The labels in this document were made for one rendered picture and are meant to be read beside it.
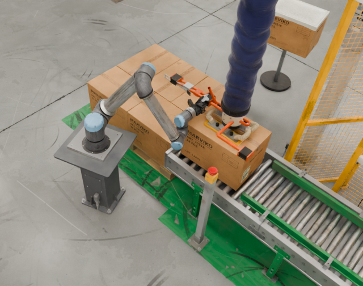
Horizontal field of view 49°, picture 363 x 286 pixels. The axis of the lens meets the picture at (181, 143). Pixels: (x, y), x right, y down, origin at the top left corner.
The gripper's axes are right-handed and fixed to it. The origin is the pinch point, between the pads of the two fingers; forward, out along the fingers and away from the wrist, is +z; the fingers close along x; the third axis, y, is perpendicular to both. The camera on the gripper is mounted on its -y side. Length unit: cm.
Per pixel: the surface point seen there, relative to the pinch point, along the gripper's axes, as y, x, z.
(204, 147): 19.9, -26.2, -22.5
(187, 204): 14, -107, -30
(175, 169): 2, -59, -36
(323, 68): 69, 47, 39
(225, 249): 70, -108, -42
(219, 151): 33.8, -20.2, -21.9
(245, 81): 35, 41, -6
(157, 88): -79, -52, 24
